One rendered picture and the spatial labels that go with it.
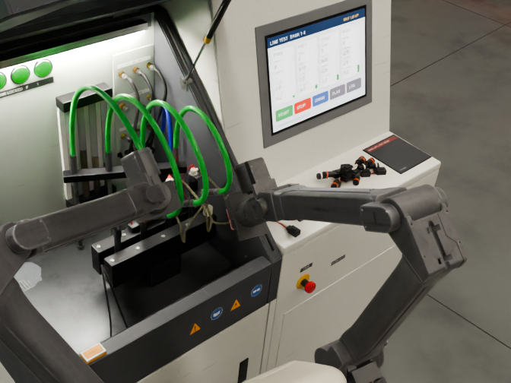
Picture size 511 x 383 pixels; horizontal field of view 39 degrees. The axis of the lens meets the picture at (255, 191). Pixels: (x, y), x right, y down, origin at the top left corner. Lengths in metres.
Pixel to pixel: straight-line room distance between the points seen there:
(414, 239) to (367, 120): 1.37
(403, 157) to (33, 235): 1.50
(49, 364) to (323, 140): 1.37
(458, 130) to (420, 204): 3.50
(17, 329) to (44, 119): 0.97
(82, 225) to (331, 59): 1.16
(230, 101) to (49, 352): 1.04
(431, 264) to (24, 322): 0.57
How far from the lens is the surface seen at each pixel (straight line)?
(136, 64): 2.00
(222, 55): 1.87
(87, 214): 1.23
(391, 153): 2.35
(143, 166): 1.43
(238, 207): 1.50
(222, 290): 1.82
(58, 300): 1.98
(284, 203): 1.30
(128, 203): 1.32
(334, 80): 2.18
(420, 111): 4.64
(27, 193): 2.02
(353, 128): 2.32
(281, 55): 2.01
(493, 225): 3.84
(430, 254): 1.03
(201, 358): 1.96
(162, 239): 1.91
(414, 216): 1.03
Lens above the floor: 2.25
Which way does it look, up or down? 38 degrees down
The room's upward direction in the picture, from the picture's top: 6 degrees clockwise
